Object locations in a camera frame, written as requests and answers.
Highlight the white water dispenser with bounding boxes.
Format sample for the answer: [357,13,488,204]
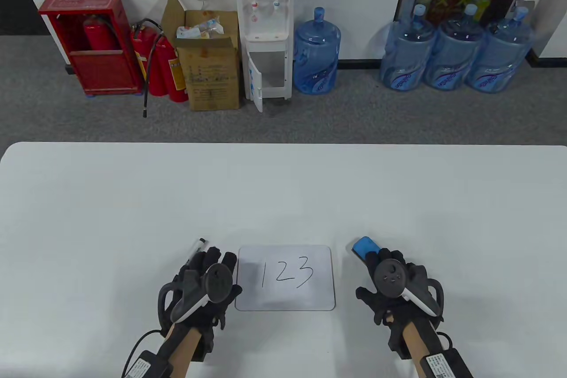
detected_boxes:
[234,0,295,113]

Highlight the person's left hand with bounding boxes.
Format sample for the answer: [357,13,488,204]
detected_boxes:
[159,246,243,330]

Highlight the small white whiteboard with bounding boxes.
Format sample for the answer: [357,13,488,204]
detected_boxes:
[235,245,336,311]

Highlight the white black-capped marker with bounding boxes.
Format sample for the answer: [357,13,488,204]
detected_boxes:
[190,238,208,263]

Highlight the red fire extinguisher cabinet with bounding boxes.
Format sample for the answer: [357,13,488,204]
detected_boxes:
[38,0,144,96]

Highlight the person's right forearm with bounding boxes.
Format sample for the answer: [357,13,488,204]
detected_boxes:
[405,323,435,378]

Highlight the black right wrist sensor box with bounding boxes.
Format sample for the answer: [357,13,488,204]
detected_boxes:
[419,349,472,378]

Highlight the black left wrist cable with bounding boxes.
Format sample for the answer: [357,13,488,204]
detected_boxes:
[122,330,164,378]

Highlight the person's left forearm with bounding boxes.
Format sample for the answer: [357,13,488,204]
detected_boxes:
[168,323,200,378]

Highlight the black left wrist sensor box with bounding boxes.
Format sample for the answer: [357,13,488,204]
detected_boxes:
[125,351,173,378]

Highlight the black white right hand controller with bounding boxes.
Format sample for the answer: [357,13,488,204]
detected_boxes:
[373,258,443,321]

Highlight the black wrist sensor box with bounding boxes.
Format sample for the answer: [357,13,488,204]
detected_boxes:
[419,349,472,378]
[125,351,173,378]

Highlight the blue water jug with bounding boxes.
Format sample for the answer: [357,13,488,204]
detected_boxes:
[465,6,535,94]
[424,4,484,90]
[380,4,436,91]
[293,7,342,95]

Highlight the person's right hand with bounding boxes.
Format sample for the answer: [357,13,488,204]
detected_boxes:
[356,249,443,339]

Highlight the blue whiteboard eraser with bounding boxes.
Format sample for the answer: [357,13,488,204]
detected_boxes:
[352,237,381,263]

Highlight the crumpled plastic rubbish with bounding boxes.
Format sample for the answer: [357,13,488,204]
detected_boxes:
[176,18,225,39]

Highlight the open cardboard box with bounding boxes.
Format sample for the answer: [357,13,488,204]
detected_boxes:
[161,0,242,112]

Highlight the red fire extinguisher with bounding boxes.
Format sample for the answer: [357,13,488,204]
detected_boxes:
[131,19,167,118]
[83,15,119,51]
[157,35,189,103]

